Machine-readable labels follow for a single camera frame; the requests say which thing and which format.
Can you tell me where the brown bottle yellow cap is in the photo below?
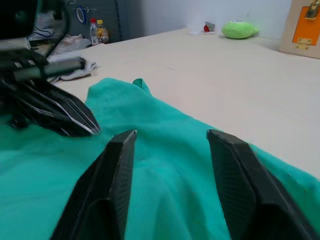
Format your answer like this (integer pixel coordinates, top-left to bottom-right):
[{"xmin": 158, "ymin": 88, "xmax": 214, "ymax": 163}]
[{"xmin": 96, "ymin": 19, "xmax": 110, "ymax": 45}]

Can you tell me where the white sock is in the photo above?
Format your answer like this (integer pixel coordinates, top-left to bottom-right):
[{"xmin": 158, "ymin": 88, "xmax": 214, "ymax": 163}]
[
  {"xmin": 59, "ymin": 68, "xmax": 94, "ymax": 81},
  {"xmin": 79, "ymin": 59, "xmax": 99, "ymax": 75}
]

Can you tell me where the green plush toy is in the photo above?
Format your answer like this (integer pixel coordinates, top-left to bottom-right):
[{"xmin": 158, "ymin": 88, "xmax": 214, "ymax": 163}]
[{"xmin": 221, "ymin": 20, "xmax": 260, "ymax": 40}]

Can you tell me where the clear bottle red cap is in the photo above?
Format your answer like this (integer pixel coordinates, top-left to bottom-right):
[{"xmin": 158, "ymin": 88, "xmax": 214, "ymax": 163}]
[{"xmin": 89, "ymin": 17, "xmax": 100, "ymax": 47}]

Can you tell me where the wooden box with orange panel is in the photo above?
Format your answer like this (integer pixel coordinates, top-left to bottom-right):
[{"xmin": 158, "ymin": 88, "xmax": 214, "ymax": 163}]
[{"xmin": 278, "ymin": 0, "xmax": 320, "ymax": 60}]

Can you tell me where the white crumpled cloth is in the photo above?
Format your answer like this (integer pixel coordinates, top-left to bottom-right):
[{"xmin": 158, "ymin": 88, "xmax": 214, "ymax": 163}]
[{"xmin": 27, "ymin": 10, "xmax": 63, "ymax": 42}]

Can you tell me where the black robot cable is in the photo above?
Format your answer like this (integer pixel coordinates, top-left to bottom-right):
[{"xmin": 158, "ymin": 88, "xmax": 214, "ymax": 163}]
[{"xmin": 44, "ymin": 0, "xmax": 72, "ymax": 60}]

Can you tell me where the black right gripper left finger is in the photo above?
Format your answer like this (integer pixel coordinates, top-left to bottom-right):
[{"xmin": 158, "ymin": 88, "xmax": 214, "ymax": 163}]
[{"xmin": 50, "ymin": 129, "xmax": 138, "ymax": 240}]

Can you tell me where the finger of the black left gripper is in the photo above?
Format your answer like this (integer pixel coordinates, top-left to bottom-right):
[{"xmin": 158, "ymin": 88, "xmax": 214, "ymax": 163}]
[
  {"xmin": 17, "ymin": 80, "xmax": 101, "ymax": 136},
  {"xmin": 0, "ymin": 79, "xmax": 91, "ymax": 138}
]

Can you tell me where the dark grey partition panel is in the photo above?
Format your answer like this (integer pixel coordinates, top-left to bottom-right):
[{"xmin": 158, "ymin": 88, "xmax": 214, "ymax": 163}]
[{"xmin": 65, "ymin": 0, "xmax": 148, "ymax": 44}]

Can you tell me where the green t-shirt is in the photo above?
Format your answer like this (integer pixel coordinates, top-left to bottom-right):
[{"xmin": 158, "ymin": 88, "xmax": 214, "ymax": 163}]
[{"xmin": 0, "ymin": 77, "xmax": 320, "ymax": 240}]

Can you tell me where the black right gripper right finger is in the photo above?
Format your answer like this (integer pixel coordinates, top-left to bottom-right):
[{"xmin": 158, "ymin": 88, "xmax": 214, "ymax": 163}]
[{"xmin": 206, "ymin": 128, "xmax": 320, "ymax": 240}]

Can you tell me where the pale pink cloth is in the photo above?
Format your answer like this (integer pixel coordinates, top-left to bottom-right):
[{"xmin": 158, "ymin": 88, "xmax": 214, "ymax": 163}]
[{"xmin": 53, "ymin": 33, "xmax": 93, "ymax": 54}]

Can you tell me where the blue tape ring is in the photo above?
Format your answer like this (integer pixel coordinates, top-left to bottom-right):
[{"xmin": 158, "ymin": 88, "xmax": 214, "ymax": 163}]
[{"xmin": 75, "ymin": 4, "xmax": 88, "ymax": 25}]

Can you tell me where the small red and grey object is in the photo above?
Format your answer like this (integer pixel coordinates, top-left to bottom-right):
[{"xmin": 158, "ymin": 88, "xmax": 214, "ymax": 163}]
[{"xmin": 202, "ymin": 20, "xmax": 216, "ymax": 33}]

